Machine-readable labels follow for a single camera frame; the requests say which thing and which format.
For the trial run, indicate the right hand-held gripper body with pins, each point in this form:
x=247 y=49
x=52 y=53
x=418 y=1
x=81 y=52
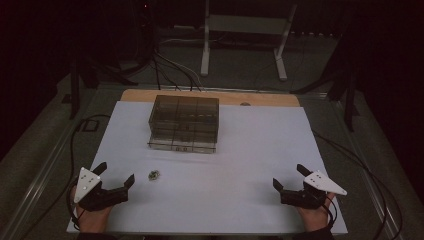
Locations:
x=310 y=193

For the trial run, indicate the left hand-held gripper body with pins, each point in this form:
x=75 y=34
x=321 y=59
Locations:
x=100 y=196

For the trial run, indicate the small dark green object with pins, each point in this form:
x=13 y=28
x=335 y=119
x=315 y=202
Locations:
x=154 y=174

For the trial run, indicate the smoky transparent drawer organizer box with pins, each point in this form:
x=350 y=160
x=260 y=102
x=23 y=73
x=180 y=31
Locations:
x=185 y=123

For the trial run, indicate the person's left hand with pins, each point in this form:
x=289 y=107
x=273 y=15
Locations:
x=93 y=218

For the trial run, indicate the person's right hand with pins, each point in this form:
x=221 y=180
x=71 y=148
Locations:
x=315 y=216

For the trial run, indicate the white table mat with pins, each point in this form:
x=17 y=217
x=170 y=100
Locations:
x=206 y=173

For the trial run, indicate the black tripod stand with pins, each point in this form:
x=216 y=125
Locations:
x=86 y=73
x=343 y=83

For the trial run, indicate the white metal stand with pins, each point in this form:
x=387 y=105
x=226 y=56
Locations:
x=246 y=36

